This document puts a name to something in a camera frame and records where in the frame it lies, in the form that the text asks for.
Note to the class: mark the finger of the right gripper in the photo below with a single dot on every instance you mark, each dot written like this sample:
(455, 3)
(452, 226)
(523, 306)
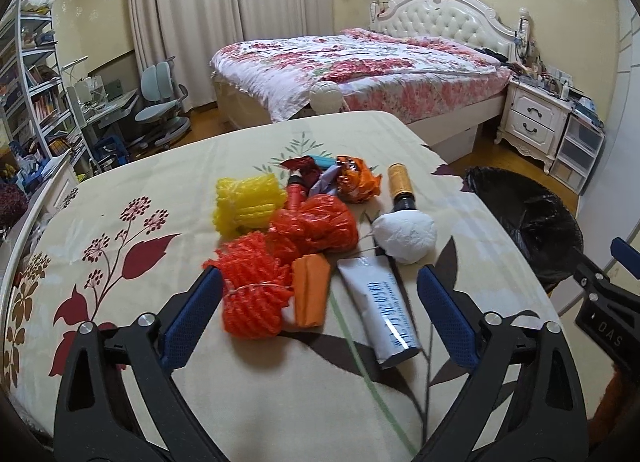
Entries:
(626, 255)

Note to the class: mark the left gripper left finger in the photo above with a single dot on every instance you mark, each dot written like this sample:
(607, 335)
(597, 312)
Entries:
(185, 316)

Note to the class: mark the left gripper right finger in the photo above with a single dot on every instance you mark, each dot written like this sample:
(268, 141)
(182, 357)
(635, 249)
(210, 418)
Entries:
(449, 319)

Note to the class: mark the white tube with black cap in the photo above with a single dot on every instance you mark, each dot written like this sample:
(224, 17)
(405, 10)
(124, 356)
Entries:
(372, 285)

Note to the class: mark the orange foam fruit net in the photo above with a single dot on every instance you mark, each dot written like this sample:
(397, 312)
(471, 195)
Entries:
(257, 287)

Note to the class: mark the yellow foam fruit net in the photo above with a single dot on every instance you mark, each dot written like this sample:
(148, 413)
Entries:
(246, 204)

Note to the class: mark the orange plastic bag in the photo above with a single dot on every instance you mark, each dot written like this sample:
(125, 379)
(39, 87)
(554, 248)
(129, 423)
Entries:
(322, 223)

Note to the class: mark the red bottle with black cap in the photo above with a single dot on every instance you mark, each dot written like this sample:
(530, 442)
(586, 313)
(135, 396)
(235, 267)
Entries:
(296, 192)

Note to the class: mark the orange snack wrapper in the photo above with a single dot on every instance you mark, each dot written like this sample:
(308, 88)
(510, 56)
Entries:
(355, 181)

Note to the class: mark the dark red wrapper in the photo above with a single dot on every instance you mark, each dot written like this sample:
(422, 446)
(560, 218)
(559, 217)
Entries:
(303, 167)

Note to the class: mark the teal and white box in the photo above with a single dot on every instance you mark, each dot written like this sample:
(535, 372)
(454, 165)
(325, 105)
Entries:
(323, 163)

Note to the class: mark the gold bottle with black cap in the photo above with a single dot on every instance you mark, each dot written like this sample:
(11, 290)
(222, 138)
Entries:
(401, 190)

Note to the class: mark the floral bed sheet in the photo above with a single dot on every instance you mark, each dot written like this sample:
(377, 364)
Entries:
(80, 326)

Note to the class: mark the plastic drawer unit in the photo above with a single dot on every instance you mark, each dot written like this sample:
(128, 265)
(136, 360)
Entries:
(578, 153)

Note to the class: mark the white nightstand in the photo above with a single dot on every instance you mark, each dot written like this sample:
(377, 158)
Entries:
(533, 122)

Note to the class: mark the study desk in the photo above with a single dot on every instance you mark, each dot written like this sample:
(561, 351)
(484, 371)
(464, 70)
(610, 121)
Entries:
(96, 115)

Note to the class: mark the light blue desk chair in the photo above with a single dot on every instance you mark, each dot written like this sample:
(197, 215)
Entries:
(165, 111)

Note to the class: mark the bed with floral quilt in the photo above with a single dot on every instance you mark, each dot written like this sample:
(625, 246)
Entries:
(441, 89)

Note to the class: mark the white bookshelf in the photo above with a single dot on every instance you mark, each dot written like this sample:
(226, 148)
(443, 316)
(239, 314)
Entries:
(35, 106)

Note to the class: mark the white bedpost ball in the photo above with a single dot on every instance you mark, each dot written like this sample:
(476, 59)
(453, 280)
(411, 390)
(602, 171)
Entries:
(325, 97)

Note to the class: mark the white tufted headboard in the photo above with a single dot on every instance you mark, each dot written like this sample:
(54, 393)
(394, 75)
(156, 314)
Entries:
(470, 22)

